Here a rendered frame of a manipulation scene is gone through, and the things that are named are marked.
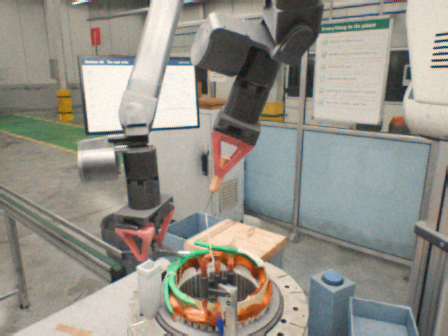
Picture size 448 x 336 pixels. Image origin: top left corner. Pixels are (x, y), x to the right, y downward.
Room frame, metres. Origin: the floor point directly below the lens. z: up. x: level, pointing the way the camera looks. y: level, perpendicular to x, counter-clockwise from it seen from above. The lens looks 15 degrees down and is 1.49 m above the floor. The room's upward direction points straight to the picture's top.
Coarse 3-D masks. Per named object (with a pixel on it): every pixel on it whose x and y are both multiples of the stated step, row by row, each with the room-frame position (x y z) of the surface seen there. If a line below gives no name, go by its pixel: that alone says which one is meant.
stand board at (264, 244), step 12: (216, 228) 0.89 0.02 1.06; (228, 228) 0.89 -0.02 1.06; (240, 228) 0.89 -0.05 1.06; (192, 240) 0.82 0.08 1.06; (216, 240) 0.82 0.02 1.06; (228, 240) 0.82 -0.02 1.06; (240, 240) 0.82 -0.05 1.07; (252, 240) 0.82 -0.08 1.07; (264, 240) 0.82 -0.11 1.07; (276, 240) 0.82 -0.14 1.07; (252, 252) 0.76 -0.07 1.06; (264, 252) 0.76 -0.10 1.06; (276, 252) 0.80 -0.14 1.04
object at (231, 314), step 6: (234, 288) 0.40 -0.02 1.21; (234, 294) 0.40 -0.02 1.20; (234, 300) 0.40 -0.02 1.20; (234, 306) 0.40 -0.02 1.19; (228, 312) 0.40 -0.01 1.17; (234, 312) 0.40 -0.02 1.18; (228, 318) 0.40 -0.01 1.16; (234, 318) 0.40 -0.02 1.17; (228, 324) 0.40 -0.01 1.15; (234, 324) 0.40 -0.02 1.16; (228, 330) 0.40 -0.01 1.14; (234, 330) 0.40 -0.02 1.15
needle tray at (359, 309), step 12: (360, 300) 0.58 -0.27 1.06; (348, 312) 0.57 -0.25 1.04; (360, 312) 0.57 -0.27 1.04; (372, 312) 0.57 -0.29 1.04; (384, 312) 0.56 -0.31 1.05; (396, 312) 0.56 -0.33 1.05; (408, 312) 0.55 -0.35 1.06; (348, 324) 0.55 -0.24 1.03; (360, 324) 0.55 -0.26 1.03; (372, 324) 0.55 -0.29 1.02; (384, 324) 0.55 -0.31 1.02; (396, 324) 0.55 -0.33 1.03; (408, 324) 0.53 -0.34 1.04
